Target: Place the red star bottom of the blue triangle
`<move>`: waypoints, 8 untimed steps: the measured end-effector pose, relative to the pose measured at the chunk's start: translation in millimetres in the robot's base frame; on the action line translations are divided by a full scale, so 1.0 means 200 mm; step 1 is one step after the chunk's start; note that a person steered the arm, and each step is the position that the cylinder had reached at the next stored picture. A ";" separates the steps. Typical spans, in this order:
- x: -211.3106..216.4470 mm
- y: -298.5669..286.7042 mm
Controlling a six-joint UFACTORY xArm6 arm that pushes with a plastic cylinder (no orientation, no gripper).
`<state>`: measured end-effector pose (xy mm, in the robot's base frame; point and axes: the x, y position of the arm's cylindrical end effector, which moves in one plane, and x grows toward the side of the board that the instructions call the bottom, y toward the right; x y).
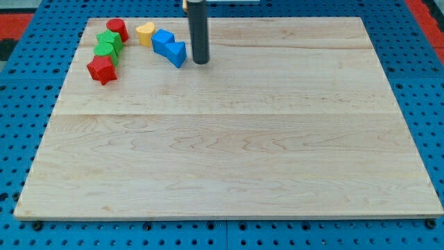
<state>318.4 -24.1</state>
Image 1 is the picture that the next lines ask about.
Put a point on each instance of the blue triangle block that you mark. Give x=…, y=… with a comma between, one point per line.
x=176, y=53

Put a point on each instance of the red star block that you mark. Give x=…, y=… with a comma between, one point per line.
x=102, y=69

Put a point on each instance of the green star block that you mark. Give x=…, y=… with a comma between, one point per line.
x=112, y=38

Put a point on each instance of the light wooden board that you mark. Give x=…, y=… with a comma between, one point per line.
x=292, y=118

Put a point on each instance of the blue cube block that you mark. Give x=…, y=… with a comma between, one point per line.
x=160, y=39

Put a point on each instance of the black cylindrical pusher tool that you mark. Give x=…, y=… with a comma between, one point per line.
x=197, y=17

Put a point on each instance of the yellow heart block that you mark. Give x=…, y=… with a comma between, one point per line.
x=145, y=33

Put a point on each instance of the green cylinder block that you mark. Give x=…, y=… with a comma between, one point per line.
x=106, y=49

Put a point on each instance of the red cylinder block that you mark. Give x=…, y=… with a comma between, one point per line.
x=118, y=25

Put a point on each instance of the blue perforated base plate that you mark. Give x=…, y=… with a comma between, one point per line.
x=32, y=78

